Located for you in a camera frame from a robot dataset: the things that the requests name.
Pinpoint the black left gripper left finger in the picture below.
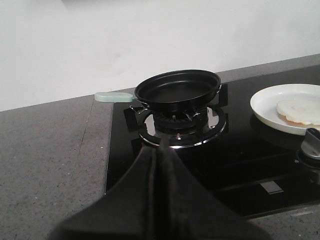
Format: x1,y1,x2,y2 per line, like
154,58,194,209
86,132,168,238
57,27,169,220
49,147,156,240

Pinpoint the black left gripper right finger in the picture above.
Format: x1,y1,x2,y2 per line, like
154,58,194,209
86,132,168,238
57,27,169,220
153,138,271,240

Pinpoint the black frying pan green handle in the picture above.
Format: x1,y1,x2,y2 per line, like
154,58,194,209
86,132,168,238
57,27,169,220
94,69,221,112

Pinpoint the white ceramic plate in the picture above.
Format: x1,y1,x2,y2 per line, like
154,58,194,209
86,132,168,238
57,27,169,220
250,84,320,136

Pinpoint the black glass gas cooktop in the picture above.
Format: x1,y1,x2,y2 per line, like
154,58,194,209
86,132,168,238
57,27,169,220
104,65,320,221

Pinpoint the left black gas burner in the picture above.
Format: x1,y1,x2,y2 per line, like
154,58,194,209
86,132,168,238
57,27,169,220
152,106,208,134

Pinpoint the left black pan support grate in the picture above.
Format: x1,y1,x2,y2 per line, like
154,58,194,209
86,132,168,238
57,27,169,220
123,84,228,149

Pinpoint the left silver stove knob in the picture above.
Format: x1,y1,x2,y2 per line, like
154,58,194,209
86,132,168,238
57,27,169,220
300,128,320,160

